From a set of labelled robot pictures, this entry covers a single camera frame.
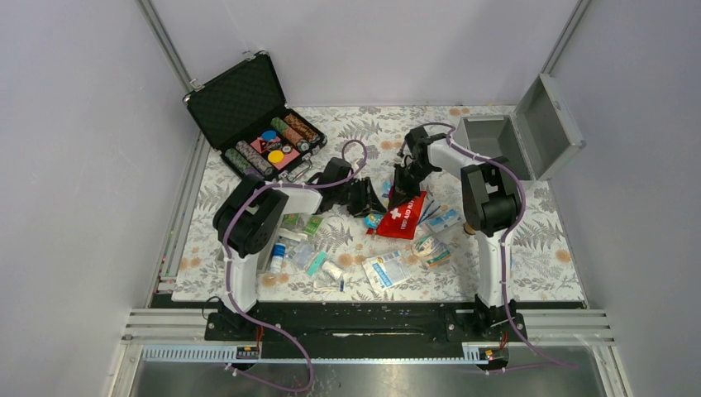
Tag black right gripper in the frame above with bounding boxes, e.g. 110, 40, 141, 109
388, 161, 436, 212

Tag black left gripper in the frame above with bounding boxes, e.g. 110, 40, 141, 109
334, 177, 387, 218

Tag blue cotton swab packet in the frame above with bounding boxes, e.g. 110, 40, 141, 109
364, 213, 384, 235

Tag red first aid pouch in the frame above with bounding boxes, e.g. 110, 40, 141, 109
376, 191, 427, 240

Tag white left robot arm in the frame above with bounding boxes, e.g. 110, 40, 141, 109
212, 157, 386, 340

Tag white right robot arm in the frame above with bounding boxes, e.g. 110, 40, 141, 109
389, 122, 525, 341

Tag blue tweezers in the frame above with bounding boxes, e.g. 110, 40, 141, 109
419, 200, 441, 224

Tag green sachet lower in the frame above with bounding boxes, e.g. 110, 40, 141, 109
303, 215, 323, 237

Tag green sachet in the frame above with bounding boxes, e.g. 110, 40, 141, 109
282, 213, 303, 229
303, 215, 323, 237

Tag green sachet upper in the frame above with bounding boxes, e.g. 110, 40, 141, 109
282, 213, 303, 229

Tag white bandage roll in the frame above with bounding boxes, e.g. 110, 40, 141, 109
322, 259, 344, 280

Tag brown orange-capped bottle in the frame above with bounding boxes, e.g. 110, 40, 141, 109
464, 222, 476, 236

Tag blue white gauze packet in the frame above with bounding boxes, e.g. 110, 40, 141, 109
362, 251, 412, 292

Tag bandage roll packet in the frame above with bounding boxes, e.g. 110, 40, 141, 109
411, 235, 451, 270

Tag teal strip packet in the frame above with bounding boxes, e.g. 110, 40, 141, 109
306, 251, 327, 277

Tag clear syringe packet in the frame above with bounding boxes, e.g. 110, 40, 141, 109
312, 277, 345, 293

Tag white blue-label bottle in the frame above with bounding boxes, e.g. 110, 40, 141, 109
269, 242, 287, 274

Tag grey plastic tray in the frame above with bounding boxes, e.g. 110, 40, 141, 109
256, 240, 274, 275

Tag grey metal box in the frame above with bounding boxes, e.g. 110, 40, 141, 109
451, 74, 586, 181

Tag black poker chip case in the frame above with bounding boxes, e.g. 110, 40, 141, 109
183, 51, 327, 182

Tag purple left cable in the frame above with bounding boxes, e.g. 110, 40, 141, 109
222, 139, 369, 394

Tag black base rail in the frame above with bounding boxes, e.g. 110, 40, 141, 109
204, 302, 527, 361

